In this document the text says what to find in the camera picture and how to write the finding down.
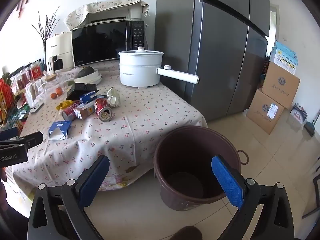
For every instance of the white packet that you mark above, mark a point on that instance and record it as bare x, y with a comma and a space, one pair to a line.
31, 91

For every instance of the brown slipper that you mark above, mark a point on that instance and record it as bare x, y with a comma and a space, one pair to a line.
186, 233

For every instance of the glass pitcher with wooden lid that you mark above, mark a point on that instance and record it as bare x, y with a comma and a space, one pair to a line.
48, 78

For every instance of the white blue bag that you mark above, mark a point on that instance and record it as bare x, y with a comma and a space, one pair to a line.
298, 115

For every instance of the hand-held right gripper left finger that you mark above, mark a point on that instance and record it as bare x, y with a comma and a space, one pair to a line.
93, 180

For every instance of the cream kitchen appliance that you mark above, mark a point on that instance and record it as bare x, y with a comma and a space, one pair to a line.
61, 47

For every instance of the floral dust cover cloth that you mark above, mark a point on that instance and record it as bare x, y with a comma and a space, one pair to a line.
105, 5

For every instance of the white printed wrapper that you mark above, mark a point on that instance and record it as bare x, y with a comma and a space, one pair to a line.
113, 98

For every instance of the red wall decoration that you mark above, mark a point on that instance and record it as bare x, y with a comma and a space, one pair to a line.
24, 3

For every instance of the yellow wrapper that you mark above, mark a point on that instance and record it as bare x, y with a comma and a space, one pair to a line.
63, 104

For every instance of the white electric cooking pot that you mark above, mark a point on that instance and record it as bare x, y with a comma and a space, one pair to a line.
138, 67

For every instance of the red packaging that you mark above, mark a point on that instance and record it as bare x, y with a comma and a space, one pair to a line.
5, 95

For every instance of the red soda can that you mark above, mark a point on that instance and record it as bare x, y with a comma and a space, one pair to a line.
70, 111
101, 105

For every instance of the brown white carton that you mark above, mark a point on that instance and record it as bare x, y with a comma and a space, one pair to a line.
83, 112

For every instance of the brown plastic bucket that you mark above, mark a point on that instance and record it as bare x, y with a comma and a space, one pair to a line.
190, 142

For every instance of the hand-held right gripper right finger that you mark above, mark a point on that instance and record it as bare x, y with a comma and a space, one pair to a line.
227, 182

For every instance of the black microwave oven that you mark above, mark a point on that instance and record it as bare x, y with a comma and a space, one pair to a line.
100, 42

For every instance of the cardboard box with white label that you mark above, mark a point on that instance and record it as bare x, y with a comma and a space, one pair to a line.
262, 115

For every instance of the jar with red label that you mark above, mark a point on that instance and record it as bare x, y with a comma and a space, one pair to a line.
36, 71
22, 77

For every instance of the dark dustpan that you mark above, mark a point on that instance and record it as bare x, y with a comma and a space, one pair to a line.
310, 128

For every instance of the blue white printed box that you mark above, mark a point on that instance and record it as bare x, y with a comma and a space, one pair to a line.
285, 55

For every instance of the cherry print tablecloth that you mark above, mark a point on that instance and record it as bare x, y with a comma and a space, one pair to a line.
125, 135

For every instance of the dry bare branches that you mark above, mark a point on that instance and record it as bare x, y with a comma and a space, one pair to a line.
47, 33

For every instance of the dark green squash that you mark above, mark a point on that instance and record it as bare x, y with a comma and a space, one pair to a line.
86, 72

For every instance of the blue tissue box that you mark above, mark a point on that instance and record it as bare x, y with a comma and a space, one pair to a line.
60, 126

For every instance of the black plastic tray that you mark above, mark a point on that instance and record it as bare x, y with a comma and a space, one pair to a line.
83, 87

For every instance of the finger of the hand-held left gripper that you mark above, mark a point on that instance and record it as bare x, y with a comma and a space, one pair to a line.
8, 133
31, 139

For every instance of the grey refrigerator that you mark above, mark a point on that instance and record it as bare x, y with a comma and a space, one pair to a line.
212, 55

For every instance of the small blue white carton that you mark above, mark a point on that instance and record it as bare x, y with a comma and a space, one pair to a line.
88, 97

